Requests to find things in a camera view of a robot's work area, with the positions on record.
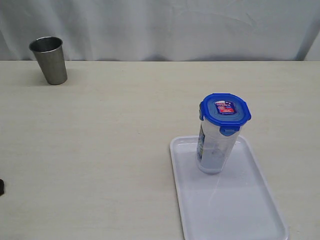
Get white rectangular plastic tray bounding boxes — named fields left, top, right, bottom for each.
left=169, top=135, right=290, bottom=240

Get blue plastic locking lid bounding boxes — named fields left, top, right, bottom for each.
left=199, top=93, right=252, bottom=137

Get stainless steel cup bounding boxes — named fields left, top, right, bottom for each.
left=29, top=36, right=68, bottom=85

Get black object at table edge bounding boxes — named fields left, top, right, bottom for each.
left=0, top=179, right=5, bottom=196

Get clear tall plastic container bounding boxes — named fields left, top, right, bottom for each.
left=196, top=118, right=242, bottom=175

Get white backdrop curtain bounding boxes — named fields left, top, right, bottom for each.
left=0, top=0, right=320, bottom=61

